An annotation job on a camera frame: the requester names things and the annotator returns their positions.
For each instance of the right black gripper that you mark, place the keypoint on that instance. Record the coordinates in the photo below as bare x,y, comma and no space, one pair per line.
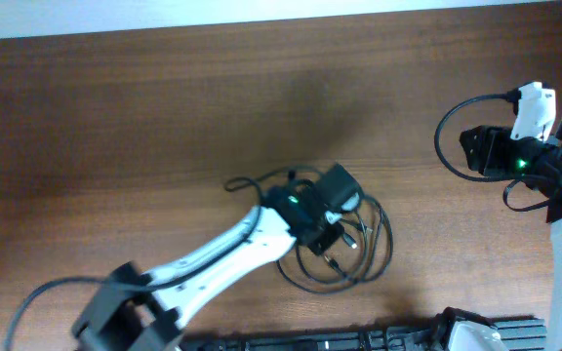
487,150

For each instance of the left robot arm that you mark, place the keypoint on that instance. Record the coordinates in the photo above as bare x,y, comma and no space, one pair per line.
149,310

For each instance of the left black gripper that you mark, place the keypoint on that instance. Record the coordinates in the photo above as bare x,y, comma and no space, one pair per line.
334,235

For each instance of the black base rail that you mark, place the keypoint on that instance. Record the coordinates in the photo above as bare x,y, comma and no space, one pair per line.
451,329

